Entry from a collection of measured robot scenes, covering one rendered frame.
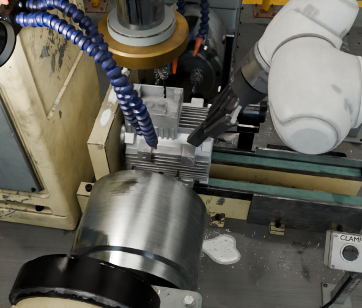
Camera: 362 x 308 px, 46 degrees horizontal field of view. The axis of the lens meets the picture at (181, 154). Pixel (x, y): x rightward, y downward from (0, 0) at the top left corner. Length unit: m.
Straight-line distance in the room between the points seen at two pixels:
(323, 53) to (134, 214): 0.40
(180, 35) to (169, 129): 0.23
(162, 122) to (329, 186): 0.52
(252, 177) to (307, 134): 0.63
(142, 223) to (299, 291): 0.51
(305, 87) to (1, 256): 0.89
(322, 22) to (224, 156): 0.56
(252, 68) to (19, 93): 0.41
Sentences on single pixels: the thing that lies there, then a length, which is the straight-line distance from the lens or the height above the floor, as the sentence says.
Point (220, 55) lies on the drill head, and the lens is 1.16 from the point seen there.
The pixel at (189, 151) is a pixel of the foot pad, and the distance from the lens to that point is 0.96.
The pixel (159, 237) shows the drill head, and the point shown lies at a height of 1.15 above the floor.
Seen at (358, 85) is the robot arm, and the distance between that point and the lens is 0.61.
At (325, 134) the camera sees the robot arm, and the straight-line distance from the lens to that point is 0.57.
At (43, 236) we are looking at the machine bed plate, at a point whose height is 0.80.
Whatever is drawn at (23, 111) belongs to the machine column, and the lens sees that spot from 0.84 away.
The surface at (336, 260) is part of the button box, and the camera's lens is 0.89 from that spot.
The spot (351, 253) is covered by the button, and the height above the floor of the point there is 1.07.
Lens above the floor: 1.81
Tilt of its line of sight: 50 degrees down
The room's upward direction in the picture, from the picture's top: straight up
